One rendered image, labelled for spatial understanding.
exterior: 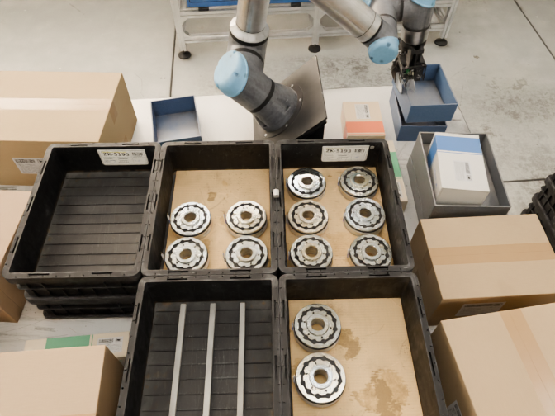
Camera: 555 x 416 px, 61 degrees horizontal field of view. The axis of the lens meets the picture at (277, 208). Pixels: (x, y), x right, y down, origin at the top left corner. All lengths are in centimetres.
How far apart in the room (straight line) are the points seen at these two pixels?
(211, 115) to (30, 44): 210
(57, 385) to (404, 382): 69
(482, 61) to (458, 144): 197
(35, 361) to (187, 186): 56
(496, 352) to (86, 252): 96
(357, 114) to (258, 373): 90
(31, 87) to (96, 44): 181
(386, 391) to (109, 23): 307
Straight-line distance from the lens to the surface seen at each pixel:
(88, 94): 154
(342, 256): 117
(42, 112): 154
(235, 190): 128
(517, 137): 288
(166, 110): 169
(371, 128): 154
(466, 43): 345
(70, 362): 106
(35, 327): 136
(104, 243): 125
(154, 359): 109
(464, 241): 123
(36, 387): 107
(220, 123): 164
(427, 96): 167
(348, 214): 120
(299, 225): 117
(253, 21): 138
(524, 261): 126
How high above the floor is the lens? 183
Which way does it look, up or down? 54 degrees down
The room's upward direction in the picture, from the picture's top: straight up
